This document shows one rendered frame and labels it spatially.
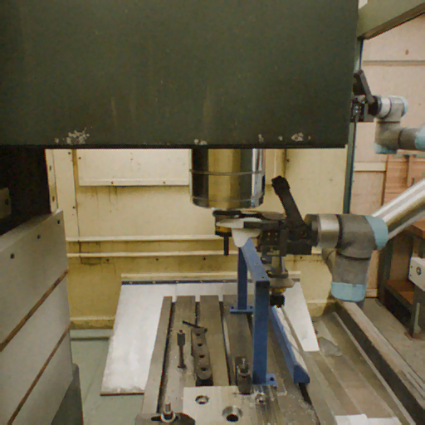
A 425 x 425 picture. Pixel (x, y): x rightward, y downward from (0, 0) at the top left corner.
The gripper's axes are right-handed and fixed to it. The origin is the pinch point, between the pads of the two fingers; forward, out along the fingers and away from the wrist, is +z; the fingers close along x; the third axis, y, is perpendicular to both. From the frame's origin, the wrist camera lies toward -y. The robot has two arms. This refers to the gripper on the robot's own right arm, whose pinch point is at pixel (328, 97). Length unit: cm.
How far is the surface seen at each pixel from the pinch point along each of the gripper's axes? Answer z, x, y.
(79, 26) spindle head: 73, -13, -8
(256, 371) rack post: 28, -5, 76
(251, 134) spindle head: 49, -27, 9
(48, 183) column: 74, 22, 22
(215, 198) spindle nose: 52, -20, 21
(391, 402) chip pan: -26, -15, 104
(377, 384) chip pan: -30, -6, 104
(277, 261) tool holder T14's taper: 20.5, -3.6, 45.2
